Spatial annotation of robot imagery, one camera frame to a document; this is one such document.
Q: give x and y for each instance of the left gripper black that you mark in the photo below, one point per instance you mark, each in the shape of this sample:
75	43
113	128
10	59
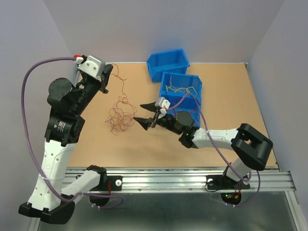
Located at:
106	74

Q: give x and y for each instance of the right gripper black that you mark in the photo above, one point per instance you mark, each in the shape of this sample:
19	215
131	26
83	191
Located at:
145	122

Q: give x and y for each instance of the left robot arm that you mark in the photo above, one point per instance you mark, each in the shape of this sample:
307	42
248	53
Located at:
49	201

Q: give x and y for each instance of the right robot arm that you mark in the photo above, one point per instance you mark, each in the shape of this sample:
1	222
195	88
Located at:
252	147

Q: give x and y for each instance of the blue bin double front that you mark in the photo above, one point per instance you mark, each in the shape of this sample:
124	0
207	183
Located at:
184	92

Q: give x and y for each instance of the blue bin rear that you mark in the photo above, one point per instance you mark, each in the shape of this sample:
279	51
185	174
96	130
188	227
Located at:
174	61

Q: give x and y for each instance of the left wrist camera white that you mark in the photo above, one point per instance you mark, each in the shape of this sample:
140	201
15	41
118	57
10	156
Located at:
91	66

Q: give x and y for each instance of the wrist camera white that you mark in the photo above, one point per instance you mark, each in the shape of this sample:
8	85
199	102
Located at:
91	66
161	106

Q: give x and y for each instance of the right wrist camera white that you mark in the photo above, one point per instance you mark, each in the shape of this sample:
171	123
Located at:
161	106

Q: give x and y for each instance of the aluminium rail frame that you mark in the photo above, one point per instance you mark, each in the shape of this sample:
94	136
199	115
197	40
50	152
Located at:
180	180

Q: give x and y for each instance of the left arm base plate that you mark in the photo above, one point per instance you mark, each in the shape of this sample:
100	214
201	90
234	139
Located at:
108	201

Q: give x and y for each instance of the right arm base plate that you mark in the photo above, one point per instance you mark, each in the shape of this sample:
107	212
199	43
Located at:
233	196

